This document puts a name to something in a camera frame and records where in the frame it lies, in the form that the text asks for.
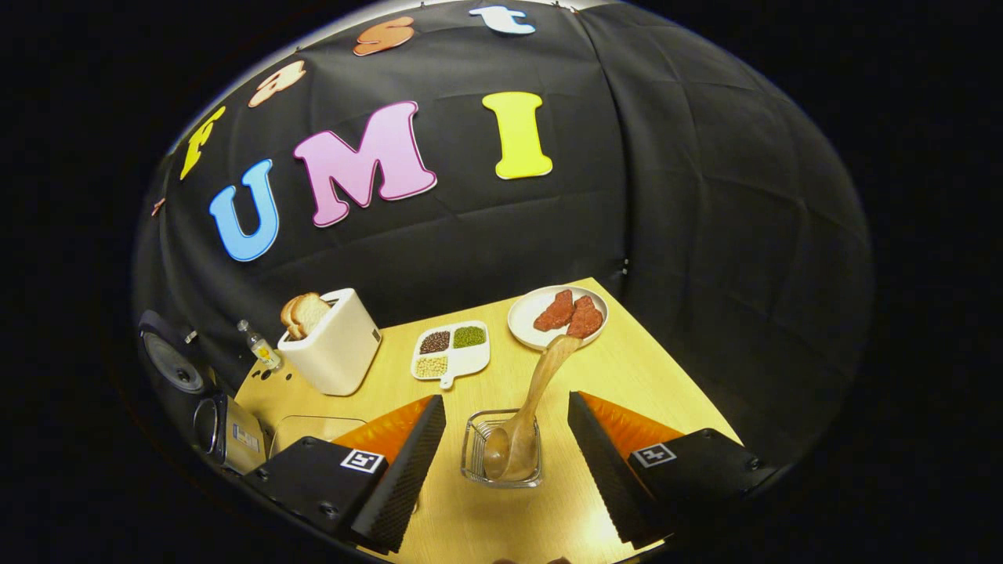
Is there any small glass bottle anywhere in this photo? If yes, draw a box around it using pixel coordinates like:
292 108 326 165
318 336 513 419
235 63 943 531
237 320 284 371

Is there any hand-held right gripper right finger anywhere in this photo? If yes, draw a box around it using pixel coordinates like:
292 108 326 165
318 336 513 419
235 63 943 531
567 391 778 549

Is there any wooden spoon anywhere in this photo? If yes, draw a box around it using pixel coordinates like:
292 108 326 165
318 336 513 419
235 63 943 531
482 333 585 482

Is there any white toaster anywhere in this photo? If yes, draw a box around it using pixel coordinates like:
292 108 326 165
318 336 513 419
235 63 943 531
277 288 383 397

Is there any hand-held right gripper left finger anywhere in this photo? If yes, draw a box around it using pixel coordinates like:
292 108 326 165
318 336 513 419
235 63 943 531
244 394 447 554

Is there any round white plate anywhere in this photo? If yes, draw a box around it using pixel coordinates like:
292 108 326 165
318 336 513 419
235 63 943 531
507 285 610 352

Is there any dark lidded rice cooker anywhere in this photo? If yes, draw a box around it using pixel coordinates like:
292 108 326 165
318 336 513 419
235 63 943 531
135 309 272 476

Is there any black backdrop cloth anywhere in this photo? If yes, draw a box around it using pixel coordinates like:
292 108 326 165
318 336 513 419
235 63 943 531
133 0 873 471

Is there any clear plastic rice box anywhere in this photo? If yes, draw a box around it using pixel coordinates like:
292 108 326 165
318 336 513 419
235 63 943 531
269 415 371 460

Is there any white divided dish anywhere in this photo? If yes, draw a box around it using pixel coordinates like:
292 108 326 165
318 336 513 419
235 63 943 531
410 320 492 391

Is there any metal wire chopstick holder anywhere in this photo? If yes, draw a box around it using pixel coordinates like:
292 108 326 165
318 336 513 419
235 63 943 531
460 409 544 490

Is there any bread slice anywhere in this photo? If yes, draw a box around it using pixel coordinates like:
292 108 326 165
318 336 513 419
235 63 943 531
291 292 332 337
281 296 306 342

